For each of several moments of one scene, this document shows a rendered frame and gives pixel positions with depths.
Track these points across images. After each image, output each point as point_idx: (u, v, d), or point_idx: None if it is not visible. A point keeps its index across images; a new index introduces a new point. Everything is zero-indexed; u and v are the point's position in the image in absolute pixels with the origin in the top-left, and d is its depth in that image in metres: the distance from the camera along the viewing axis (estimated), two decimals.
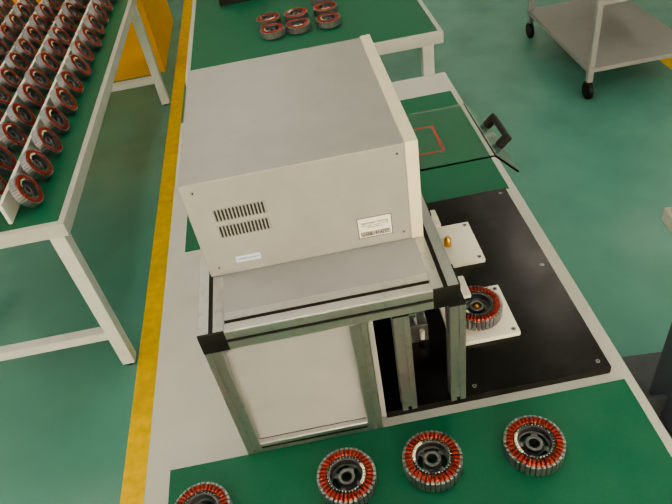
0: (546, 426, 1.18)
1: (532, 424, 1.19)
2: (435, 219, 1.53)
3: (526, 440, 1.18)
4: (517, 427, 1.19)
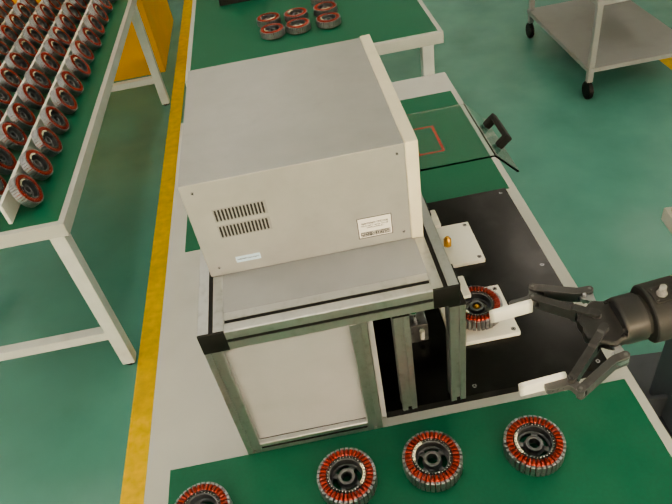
0: (546, 426, 1.18)
1: (532, 424, 1.19)
2: (435, 219, 1.53)
3: (526, 440, 1.18)
4: (517, 427, 1.19)
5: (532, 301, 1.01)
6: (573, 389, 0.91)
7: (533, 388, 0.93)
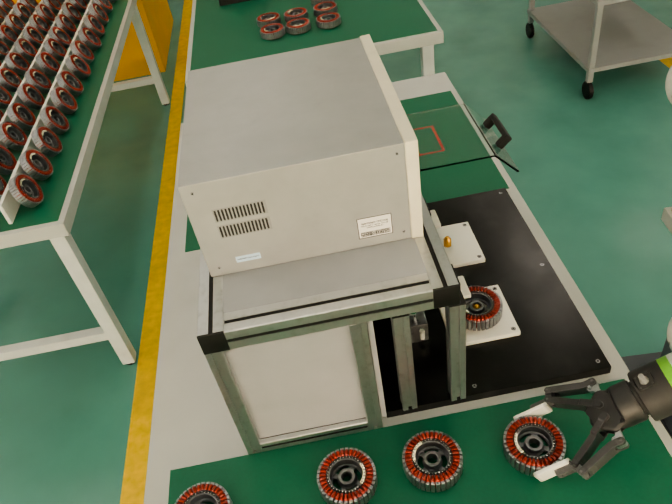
0: (546, 426, 1.18)
1: (532, 424, 1.19)
2: (435, 219, 1.53)
3: (526, 440, 1.18)
4: (517, 427, 1.19)
5: (548, 403, 1.20)
6: (577, 472, 1.09)
7: (547, 474, 1.13)
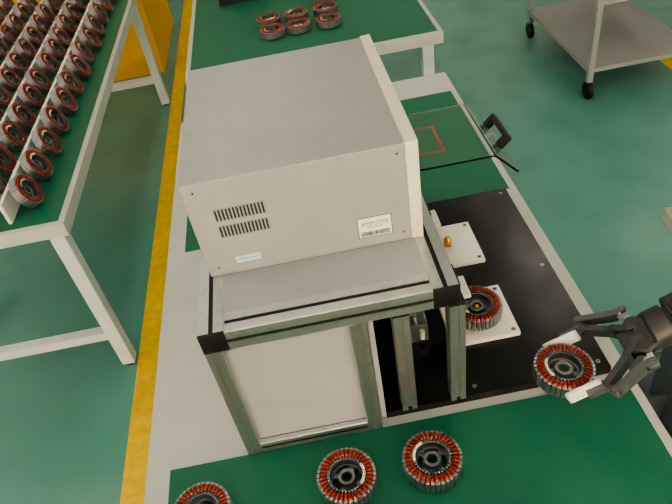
0: (575, 352, 1.21)
1: (561, 350, 1.22)
2: (435, 219, 1.53)
3: (556, 365, 1.20)
4: (547, 353, 1.22)
5: (577, 331, 1.23)
6: (609, 391, 1.12)
7: (578, 395, 1.15)
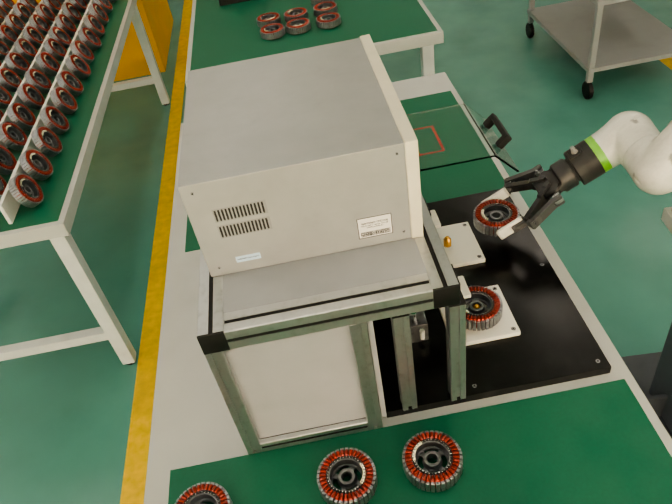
0: (505, 203, 1.56)
1: (494, 203, 1.57)
2: (435, 219, 1.53)
3: (490, 214, 1.56)
4: (483, 206, 1.57)
5: (506, 188, 1.58)
6: (527, 224, 1.48)
7: (506, 232, 1.51)
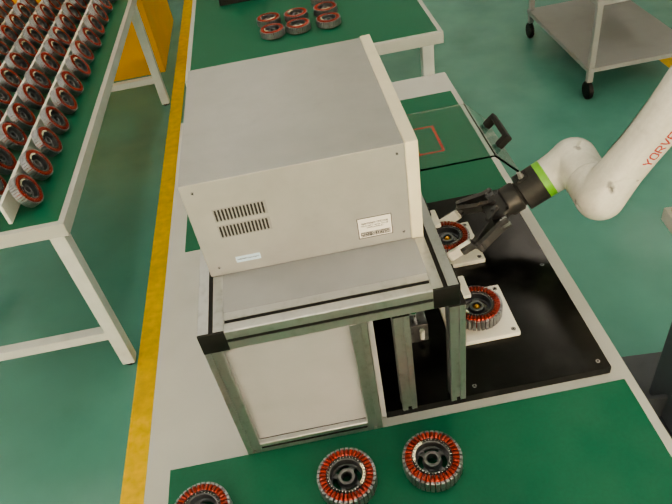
0: (456, 226, 1.59)
1: (446, 225, 1.60)
2: (435, 219, 1.53)
3: (441, 236, 1.58)
4: (435, 228, 1.60)
5: (458, 211, 1.61)
6: (475, 247, 1.50)
7: (455, 254, 1.53)
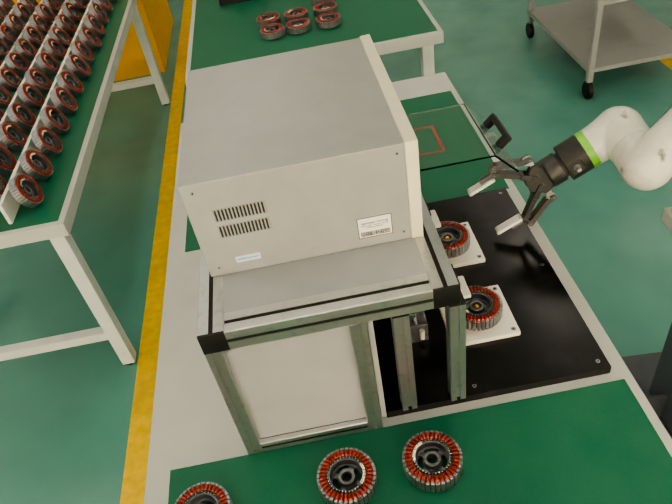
0: (456, 226, 1.59)
1: (446, 225, 1.60)
2: (435, 219, 1.53)
3: (441, 236, 1.58)
4: (435, 228, 1.60)
5: (494, 177, 1.50)
6: (526, 222, 1.57)
7: (504, 228, 1.58)
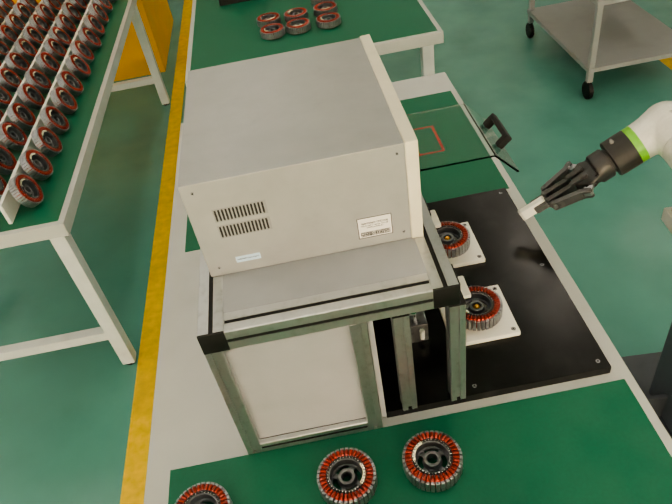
0: (456, 226, 1.59)
1: (446, 225, 1.60)
2: (435, 219, 1.53)
3: (441, 236, 1.58)
4: (435, 228, 1.60)
5: (548, 203, 1.54)
6: (543, 194, 1.57)
7: (526, 210, 1.57)
